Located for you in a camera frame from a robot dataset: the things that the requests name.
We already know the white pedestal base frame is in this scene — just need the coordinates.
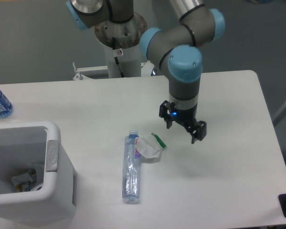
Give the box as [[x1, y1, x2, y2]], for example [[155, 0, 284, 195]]
[[72, 61, 160, 81]]

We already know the crushed clear plastic bottle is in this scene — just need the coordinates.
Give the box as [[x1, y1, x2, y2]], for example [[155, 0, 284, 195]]
[[122, 130, 142, 204]]

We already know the black cable on pedestal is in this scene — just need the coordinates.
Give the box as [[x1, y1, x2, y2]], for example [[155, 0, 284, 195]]
[[112, 37, 125, 78]]

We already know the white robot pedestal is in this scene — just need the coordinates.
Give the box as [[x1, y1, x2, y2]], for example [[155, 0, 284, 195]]
[[95, 12, 148, 78]]

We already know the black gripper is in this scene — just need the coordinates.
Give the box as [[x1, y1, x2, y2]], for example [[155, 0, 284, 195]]
[[159, 100, 207, 144]]

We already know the white trash can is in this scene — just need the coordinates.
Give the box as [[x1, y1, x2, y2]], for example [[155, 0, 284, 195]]
[[0, 121, 77, 223]]

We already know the white green wrapper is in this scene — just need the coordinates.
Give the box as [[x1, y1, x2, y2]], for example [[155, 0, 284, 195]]
[[137, 133, 167, 164]]

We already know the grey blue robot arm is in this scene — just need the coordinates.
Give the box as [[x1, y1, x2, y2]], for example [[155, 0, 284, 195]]
[[66, 0, 225, 142]]

